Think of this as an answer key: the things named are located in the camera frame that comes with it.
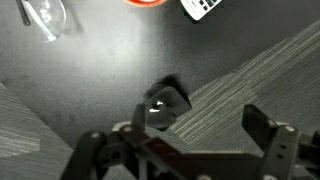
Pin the clear glass cup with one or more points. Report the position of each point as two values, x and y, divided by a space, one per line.
50 20

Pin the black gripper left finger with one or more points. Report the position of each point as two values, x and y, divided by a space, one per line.
96 156

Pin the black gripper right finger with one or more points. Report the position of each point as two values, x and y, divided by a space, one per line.
283 150

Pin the remote control with buttons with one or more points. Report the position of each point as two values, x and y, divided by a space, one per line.
198 8

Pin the thin black stick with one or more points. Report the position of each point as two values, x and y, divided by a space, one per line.
23 13

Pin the white cup with red inside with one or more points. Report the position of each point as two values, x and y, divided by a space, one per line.
145 2

